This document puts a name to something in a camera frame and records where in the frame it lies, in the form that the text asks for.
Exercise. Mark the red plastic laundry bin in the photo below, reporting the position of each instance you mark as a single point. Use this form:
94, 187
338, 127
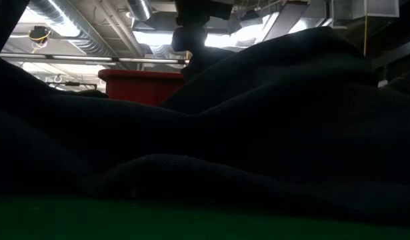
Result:
138, 88

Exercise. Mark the smooth silver ventilation duct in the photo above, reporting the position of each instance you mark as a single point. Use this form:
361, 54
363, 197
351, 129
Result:
139, 8

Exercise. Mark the long ceiling light bar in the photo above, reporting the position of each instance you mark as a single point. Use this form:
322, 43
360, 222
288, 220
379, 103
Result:
91, 59

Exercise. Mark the corrugated silver ventilation duct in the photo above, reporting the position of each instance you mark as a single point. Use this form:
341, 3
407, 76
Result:
81, 36

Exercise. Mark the dark blue denim jeans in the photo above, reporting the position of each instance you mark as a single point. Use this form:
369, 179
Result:
258, 133

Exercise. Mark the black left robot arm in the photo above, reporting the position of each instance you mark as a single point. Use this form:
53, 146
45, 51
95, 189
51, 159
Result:
4, 20

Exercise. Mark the green table mat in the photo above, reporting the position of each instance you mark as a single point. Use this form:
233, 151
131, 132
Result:
91, 223

